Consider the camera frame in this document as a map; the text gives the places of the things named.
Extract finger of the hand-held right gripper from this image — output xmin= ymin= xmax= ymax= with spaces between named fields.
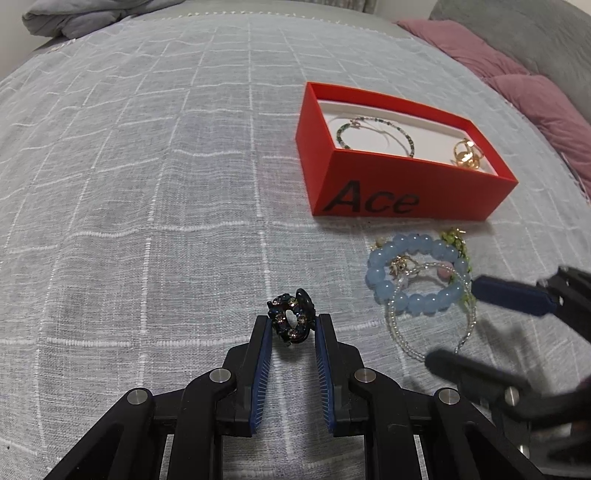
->
xmin=470 ymin=265 xmax=591 ymax=319
xmin=424 ymin=348 xmax=591 ymax=432

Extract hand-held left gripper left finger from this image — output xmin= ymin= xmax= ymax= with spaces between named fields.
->
xmin=44 ymin=318 xmax=273 ymax=480

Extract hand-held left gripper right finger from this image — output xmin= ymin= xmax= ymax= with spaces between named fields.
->
xmin=315 ymin=314 xmax=546 ymax=480

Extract dark jewelled ring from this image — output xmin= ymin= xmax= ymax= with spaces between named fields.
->
xmin=267 ymin=288 xmax=317 ymax=346

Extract green bead bracelet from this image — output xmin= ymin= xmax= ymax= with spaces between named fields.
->
xmin=438 ymin=228 xmax=476 ymax=308

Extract clear bead bracelet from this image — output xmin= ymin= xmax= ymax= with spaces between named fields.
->
xmin=385 ymin=261 xmax=477 ymax=361

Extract blue bead bracelet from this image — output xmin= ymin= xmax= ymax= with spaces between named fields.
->
xmin=367 ymin=233 xmax=471 ymax=317

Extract red cardboard box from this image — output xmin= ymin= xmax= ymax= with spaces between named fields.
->
xmin=295 ymin=82 xmax=519 ymax=220

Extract gold rings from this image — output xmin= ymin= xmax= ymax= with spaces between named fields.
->
xmin=451 ymin=137 xmax=485 ymax=171

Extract pink quilted cushion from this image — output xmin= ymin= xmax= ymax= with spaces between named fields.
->
xmin=397 ymin=19 xmax=591 ymax=204

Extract grey checked bedspread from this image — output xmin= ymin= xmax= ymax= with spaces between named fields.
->
xmin=0 ymin=11 xmax=591 ymax=480

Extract grey pillow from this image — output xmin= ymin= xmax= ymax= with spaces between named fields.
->
xmin=429 ymin=0 xmax=591 ymax=104

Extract folded grey blanket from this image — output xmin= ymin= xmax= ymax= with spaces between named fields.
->
xmin=23 ymin=0 xmax=185 ymax=40

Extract thin green beaded bracelet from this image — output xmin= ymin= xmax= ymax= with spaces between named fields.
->
xmin=336 ymin=117 xmax=416 ymax=158

